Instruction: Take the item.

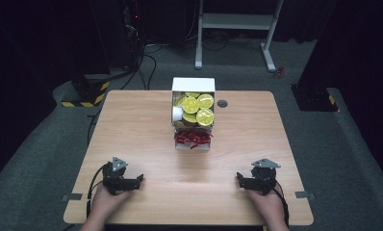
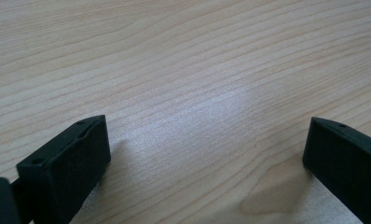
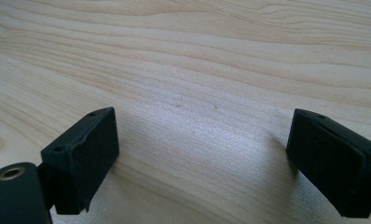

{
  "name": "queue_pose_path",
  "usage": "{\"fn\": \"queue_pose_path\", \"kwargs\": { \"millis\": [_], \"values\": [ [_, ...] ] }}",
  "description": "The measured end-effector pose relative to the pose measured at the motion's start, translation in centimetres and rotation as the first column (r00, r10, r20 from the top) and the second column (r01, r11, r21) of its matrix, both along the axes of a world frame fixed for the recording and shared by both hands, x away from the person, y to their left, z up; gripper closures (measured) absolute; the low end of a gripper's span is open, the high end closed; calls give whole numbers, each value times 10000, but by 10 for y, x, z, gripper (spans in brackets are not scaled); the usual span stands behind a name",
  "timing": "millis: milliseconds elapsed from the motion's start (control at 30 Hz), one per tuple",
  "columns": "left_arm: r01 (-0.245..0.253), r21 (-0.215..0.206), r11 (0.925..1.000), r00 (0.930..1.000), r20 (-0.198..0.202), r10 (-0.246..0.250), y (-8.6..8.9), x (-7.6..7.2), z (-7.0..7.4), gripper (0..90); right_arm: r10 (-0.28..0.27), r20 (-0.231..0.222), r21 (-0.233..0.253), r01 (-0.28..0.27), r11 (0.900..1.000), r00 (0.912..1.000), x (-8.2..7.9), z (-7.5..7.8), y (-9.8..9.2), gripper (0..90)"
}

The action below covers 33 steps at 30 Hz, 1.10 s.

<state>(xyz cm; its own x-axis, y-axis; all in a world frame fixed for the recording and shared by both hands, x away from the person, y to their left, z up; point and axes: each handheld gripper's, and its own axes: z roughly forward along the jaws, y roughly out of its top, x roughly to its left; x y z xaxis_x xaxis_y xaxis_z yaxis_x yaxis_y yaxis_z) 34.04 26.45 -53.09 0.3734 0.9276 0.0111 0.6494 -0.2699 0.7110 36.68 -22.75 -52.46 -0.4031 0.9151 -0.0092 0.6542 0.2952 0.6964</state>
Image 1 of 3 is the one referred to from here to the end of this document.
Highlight person's left hand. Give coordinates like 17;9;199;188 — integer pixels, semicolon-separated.
90;184;134;224

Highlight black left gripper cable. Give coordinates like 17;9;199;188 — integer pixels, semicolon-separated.
86;164;107;219

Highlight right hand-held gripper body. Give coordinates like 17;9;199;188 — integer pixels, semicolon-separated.
250;158;282;195

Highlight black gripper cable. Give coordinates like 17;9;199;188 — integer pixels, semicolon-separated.
271;181;291;227
86;164;107;219

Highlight white dispenser box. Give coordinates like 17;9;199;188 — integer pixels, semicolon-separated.
170;76;217;151

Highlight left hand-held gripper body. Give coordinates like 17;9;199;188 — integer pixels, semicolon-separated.
102;156;134;195

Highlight black yellow striped stand base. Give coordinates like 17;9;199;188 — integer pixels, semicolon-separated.
61;73;112;109

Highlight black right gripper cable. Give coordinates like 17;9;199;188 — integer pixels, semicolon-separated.
271;181;291;227

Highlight black cable beside table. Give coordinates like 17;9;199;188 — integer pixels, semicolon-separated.
86;108;103;146

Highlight dark equipment rack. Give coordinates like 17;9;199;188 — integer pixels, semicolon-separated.
121;0;146;71

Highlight black floor cables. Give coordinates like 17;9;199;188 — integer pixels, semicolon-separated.
119;42;168;91

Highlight red chili peppers bunch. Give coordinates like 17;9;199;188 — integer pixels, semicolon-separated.
173;128;214;150

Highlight pile of yellow-lidded capsules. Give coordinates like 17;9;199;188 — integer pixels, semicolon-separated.
172;91;216;128

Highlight white metal stand frame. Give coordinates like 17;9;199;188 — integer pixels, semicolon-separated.
194;0;286;73

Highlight person's right hand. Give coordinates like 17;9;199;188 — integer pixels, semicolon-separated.
245;187;285;223

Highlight grey tape strip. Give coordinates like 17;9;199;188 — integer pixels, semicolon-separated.
294;191;317;200
61;192;84;203

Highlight small red floor object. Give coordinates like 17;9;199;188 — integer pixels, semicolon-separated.
273;65;286;80

